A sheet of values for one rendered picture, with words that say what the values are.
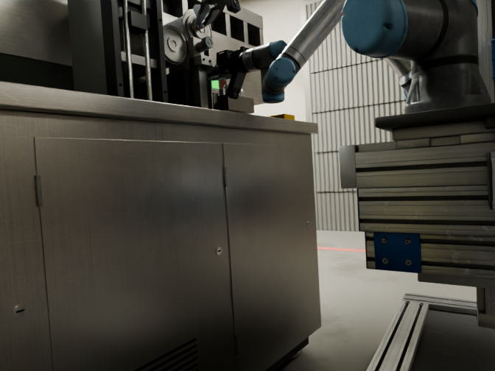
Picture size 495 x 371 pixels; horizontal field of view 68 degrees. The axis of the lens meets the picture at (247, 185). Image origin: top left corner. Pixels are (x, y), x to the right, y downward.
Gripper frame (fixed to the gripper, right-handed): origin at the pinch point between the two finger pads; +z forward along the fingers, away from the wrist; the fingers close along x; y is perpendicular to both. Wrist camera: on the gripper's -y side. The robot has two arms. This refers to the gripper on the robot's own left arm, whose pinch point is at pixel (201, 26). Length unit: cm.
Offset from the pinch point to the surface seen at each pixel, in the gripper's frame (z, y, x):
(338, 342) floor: 61, -112, -44
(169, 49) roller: 9.4, -4.6, 11.7
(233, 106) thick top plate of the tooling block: 17.0, -20.3, -14.7
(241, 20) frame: 8, 49, -71
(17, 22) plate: 28, 23, 45
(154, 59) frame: 6.2, -19.4, 27.6
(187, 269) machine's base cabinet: 31, -72, 34
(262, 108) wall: 121, 134, -284
